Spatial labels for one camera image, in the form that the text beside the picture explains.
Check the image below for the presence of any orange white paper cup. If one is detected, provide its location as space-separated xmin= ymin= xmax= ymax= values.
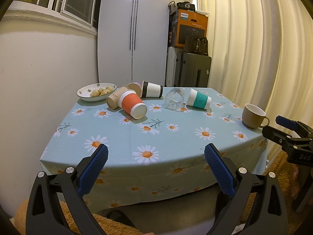
xmin=118 ymin=90 xmax=148 ymax=119

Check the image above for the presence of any teal white paper cup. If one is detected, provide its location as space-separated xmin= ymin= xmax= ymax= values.
xmin=187 ymin=89 xmax=211 ymax=110

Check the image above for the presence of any clear glass cup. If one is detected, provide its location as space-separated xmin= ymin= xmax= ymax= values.
xmin=165 ymin=87 xmax=185 ymax=111

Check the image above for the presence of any beige kraft paper cup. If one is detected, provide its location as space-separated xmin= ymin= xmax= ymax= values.
xmin=106 ymin=86 xmax=129 ymax=110

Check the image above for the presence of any black white paper cup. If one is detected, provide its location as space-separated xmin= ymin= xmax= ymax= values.
xmin=142 ymin=81 xmax=163 ymax=98

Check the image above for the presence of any pink paper cup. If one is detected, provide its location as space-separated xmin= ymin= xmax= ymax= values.
xmin=127 ymin=82 xmax=142 ymax=98

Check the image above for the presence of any beige ceramic mug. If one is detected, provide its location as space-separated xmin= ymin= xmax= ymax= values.
xmin=242 ymin=103 xmax=270 ymax=129

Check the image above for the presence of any cream pleated curtain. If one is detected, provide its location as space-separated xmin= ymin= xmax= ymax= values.
xmin=185 ymin=0 xmax=312 ymax=125

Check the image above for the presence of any daisy print blue tablecloth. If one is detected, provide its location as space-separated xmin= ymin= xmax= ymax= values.
xmin=40 ymin=88 xmax=267 ymax=212

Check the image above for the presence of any dark grey suitcase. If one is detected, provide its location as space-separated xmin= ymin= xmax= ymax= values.
xmin=173 ymin=52 xmax=212 ymax=88

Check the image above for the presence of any floral bowl with snacks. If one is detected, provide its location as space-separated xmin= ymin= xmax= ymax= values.
xmin=76 ymin=83 xmax=117 ymax=102

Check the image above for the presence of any black handbag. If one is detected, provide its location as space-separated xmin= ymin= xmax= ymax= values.
xmin=184 ymin=36 xmax=209 ymax=56

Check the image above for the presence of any white suitcase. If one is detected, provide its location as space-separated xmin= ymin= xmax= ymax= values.
xmin=165 ymin=47 xmax=183 ymax=87

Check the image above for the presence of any orange black Philips box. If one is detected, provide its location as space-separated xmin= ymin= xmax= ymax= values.
xmin=168 ymin=9 xmax=208 ymax=48

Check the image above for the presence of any white double door wardrobe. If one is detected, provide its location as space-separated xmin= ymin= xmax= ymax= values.
xmin=98 ymin=0 xmax=169 ymax=87

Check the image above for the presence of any white framed window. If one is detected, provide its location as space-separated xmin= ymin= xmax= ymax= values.
xmin=4 ymin=0 xmax=101 ymax=36

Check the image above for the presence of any black camera on box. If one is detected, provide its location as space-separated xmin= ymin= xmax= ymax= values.
xmin=168 ymin=1 xmax=196 ymax=14

